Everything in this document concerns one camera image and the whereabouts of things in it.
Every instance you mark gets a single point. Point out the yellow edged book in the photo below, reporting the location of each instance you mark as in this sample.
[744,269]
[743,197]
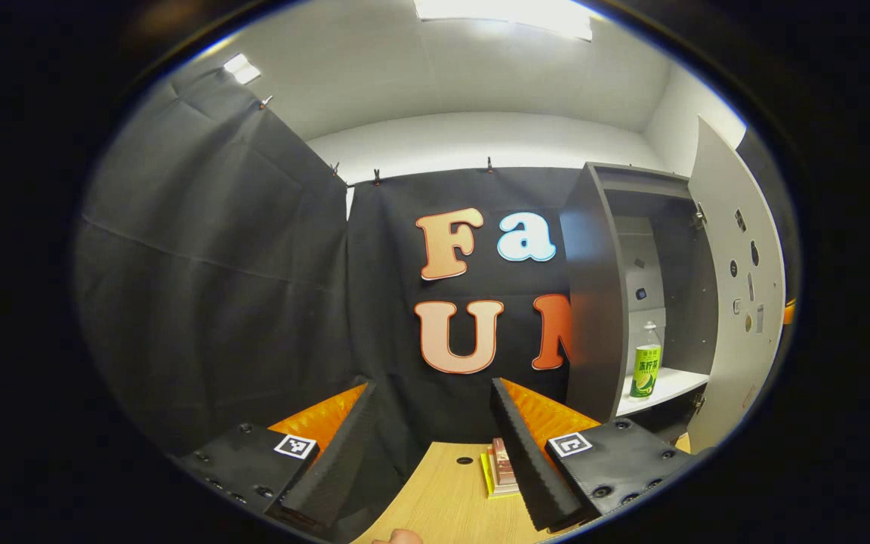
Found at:
[486,476]

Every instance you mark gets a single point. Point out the black backdrop cloth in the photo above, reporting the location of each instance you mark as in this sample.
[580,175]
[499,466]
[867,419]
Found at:
[216,302]

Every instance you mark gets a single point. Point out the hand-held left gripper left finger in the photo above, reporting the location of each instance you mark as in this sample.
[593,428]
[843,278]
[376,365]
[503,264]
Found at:
[337,461]

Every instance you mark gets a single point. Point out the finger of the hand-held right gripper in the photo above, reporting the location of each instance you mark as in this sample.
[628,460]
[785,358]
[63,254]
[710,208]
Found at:
[788,312]

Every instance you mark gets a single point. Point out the green label plastic bottle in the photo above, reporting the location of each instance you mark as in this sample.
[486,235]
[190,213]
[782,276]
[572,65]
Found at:
[645,370]

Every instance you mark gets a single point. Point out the metal door hinge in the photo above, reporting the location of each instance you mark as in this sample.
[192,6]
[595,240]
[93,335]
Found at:
[699,217]
[699,402]

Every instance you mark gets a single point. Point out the large ceiling light panel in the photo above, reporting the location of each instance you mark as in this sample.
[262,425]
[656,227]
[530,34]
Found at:
[503,13]

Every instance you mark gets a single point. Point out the small ceiling light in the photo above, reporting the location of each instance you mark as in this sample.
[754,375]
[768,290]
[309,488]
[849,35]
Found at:
[242,69]

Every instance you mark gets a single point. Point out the dark grey cabinet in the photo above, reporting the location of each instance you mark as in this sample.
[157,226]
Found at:
[593,302]

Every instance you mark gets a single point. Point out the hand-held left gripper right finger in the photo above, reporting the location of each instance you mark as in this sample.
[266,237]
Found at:
[526,461]

